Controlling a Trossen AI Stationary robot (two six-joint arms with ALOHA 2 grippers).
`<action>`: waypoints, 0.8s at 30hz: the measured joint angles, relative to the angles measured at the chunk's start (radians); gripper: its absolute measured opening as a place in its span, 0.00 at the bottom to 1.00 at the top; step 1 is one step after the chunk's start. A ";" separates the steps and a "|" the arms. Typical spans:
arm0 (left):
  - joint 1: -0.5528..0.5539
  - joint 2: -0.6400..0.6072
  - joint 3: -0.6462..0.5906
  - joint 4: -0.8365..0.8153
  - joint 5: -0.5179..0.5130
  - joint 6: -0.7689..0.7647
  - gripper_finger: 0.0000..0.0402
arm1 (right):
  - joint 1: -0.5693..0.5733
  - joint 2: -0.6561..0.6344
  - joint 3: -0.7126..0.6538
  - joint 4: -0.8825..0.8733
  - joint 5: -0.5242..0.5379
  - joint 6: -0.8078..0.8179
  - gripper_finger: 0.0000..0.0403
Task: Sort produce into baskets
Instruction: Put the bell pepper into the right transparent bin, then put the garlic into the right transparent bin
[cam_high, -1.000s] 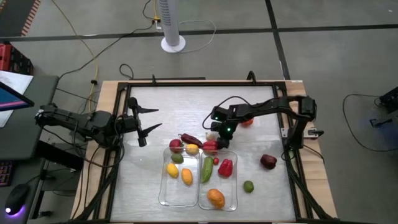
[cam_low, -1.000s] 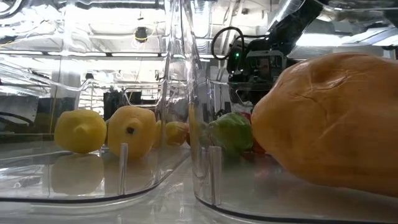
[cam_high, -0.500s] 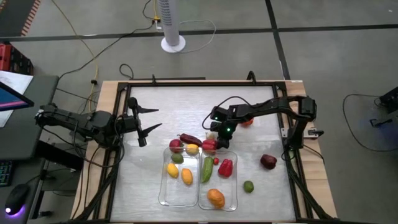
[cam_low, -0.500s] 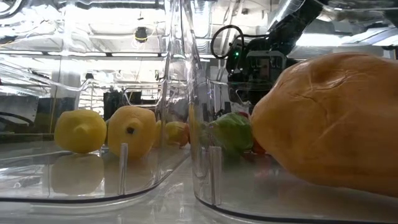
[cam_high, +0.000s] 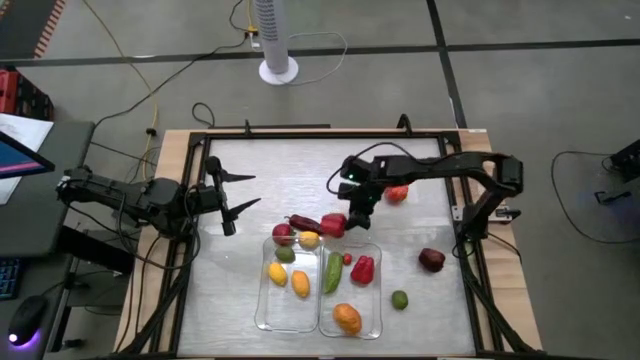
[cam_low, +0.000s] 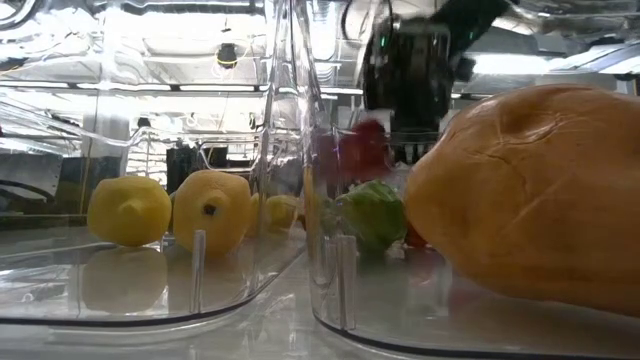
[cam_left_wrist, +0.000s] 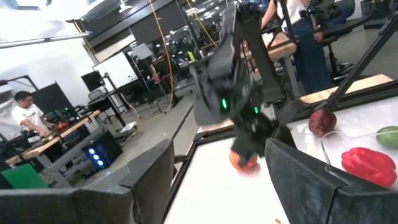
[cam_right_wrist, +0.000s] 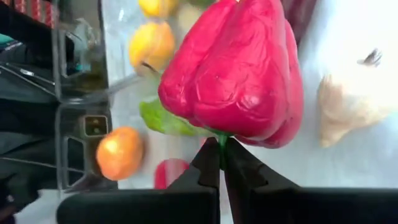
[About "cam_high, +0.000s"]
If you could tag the grey desk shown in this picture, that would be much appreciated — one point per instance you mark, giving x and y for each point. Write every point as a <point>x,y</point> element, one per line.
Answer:
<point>60,150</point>

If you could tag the red crate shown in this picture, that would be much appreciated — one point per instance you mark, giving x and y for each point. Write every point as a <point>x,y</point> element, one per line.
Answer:
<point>10,92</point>

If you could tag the dark mat orange edge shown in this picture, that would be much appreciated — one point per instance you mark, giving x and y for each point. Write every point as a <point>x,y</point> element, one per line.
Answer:
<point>25,25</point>

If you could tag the ribbed orange-red tomato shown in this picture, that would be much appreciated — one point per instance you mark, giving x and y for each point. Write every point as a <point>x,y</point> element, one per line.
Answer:
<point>396,195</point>

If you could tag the yellow lemon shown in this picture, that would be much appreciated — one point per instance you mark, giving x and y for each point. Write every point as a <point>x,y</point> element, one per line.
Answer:
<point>277,274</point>
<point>309,240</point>

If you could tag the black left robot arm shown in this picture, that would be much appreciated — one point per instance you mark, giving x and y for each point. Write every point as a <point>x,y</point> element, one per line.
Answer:
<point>155,200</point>

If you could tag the green avocado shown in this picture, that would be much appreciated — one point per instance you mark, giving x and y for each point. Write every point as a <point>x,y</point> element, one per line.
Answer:
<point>285,254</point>

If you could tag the black clamp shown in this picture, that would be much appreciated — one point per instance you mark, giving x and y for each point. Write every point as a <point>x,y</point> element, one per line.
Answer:
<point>404,122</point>
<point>247,127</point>

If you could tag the orange-yellow mango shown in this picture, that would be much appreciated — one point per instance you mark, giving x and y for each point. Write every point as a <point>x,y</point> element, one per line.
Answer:
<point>300,284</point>

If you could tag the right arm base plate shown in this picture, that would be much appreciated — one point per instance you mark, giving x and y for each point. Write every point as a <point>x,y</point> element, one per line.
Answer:
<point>505,214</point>

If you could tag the dark red chili pepper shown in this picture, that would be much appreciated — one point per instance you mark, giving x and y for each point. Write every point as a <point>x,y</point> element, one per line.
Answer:
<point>305,223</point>

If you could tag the black aluminium table frame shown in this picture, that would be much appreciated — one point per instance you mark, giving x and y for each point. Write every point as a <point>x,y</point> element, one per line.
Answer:
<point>325,135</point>

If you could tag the computer monitor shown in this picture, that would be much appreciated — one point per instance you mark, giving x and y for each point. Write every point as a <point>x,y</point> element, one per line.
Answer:
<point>20,157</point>

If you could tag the red bell pepper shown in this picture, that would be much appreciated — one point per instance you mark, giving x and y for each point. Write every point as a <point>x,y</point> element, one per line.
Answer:
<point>332,225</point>
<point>363,270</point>

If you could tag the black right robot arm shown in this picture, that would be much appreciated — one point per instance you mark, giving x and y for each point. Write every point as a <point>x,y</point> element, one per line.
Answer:
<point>450,165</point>

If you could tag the black floor bracket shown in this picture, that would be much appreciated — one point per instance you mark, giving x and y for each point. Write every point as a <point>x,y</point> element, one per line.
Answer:
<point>612,196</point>

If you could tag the white paper sheet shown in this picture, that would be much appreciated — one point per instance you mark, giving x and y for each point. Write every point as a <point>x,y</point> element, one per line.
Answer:
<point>25,131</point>

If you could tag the orange potato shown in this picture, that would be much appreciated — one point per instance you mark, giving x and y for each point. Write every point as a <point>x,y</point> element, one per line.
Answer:
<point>347,319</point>

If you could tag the black floor device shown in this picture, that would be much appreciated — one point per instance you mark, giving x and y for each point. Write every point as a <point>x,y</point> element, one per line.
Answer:
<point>627,160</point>

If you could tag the green cucumber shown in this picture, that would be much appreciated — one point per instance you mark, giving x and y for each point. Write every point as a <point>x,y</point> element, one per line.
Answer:
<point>333,272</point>

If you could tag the black computer mouse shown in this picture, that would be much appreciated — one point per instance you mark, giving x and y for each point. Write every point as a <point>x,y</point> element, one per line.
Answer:
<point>25,320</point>

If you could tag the green lime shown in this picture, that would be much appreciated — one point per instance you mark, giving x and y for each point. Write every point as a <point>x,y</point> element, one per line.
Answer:
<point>399,300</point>

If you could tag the black keyboard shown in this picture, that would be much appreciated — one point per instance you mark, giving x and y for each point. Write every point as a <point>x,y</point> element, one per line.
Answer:
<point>9,277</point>

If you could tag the small red tomato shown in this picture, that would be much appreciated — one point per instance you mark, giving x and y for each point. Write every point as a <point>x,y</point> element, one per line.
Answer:
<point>347,259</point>

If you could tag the dark maroon apple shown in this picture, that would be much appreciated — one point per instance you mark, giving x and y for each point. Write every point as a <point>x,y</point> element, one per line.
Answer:
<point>431,260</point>

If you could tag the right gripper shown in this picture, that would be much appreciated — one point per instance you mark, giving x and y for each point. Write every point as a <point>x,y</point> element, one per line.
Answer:
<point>362,197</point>

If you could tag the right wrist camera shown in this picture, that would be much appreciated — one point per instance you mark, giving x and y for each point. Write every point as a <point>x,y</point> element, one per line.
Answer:
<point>357,167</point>

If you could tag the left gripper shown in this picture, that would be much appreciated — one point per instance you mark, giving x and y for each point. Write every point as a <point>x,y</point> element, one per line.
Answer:
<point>223,200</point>

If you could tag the white tower fan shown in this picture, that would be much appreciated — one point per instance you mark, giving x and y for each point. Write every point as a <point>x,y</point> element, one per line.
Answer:
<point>274,35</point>

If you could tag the power strip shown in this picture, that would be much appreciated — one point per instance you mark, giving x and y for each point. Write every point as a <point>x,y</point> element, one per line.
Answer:
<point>251,37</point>

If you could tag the clear plastic bin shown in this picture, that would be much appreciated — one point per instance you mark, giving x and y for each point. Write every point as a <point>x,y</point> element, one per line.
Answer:
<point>367,305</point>
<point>285,315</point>

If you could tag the red apple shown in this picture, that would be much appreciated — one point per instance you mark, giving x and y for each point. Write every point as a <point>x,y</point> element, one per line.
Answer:
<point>281,233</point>

